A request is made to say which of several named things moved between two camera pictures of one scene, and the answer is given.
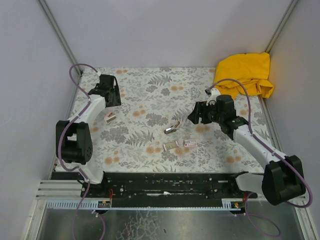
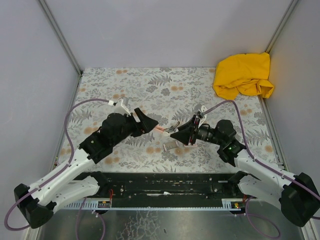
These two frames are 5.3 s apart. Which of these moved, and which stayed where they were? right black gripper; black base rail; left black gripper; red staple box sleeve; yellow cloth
Moved: right black gripper; left black gripper
Stayed: black base rail; red staple box sleeve; yellow cloth
